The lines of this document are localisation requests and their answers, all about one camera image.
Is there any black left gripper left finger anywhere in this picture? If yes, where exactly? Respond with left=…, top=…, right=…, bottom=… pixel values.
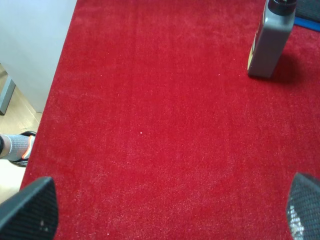
left=0, top=176, right=59, bottom=240

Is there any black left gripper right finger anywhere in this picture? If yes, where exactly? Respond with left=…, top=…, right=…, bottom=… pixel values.
left=286, top=173, right=320, bottom=240

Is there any grey plastic bottle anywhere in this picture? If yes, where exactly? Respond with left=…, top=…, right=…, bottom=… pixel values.
left=247, top=0, right=297, bottom=78

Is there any grey orange shoe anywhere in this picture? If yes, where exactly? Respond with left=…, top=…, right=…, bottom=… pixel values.
left=0, top=131, right=36, bottom=168

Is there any grey cabinet leg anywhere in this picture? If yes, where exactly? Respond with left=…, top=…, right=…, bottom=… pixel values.
left=0, top=75, right=16, bottom=116

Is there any red felt table cloth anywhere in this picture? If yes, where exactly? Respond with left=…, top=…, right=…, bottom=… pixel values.
left=22, top=0, right=320, bottom=240

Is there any black blue board eraser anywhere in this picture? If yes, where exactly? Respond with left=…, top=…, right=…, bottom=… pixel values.
left=294, top=0, right=320, bottom=32

